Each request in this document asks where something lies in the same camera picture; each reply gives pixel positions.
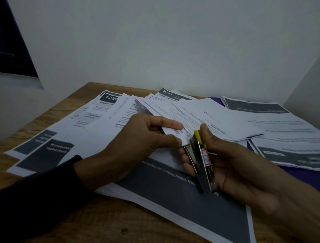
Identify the person's left hand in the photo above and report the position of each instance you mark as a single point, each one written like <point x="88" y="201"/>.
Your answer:
<point x="125" y="150"/>

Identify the person's right hand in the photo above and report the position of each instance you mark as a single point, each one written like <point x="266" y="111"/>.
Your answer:
<point x="237" y="172"/>

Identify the person's left thumb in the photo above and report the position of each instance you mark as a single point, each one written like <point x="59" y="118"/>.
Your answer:
<point x="168" y="141"/>

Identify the person's right thumb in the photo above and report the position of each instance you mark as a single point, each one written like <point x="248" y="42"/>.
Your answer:
<point x="208" y="136"/>

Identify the stack of white text sheets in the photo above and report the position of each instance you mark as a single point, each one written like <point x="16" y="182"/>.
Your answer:
<point x="207" y="117"/>

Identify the metal stapler with yellow tip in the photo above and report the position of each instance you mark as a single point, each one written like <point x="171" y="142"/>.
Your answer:
<point x="203" y="165"/>

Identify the person's left forearm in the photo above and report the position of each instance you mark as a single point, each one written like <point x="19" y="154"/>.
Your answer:
<point x="37" y="200"/>

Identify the person's right forearm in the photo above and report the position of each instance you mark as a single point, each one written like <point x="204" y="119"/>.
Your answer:
<point x="295" y="210"/>

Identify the printed sheet narrow dark header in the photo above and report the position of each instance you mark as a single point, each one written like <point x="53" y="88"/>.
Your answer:
<point x="170" y="94"/>

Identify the white sheet with text paragraphs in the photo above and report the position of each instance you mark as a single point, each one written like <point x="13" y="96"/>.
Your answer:
<point x="125" y="107"/>

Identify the printed sheet large dark block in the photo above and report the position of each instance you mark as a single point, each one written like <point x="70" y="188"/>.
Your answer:
<point x="175" y="200"/>

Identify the printed sheet wide dark header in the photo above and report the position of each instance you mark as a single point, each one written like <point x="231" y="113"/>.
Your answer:
<point x="275" y="117"/>

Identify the printed sheet dark numbered header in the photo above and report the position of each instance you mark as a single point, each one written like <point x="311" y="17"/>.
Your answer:
<point x="100" y="106"/>

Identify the printed sheet dark band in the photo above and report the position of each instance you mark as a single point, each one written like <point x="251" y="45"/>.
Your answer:
<point x="287" y="153"/>

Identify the purple folder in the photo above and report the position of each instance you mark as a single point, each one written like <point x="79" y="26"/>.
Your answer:
<point x="302" y="176"/>

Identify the printed sheet small dark block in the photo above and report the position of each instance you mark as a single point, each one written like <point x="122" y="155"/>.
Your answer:
<point x="50" y="152"/>

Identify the printed sheet dark corner block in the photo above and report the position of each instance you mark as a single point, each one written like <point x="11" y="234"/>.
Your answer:
<point x="31" y="143"/>

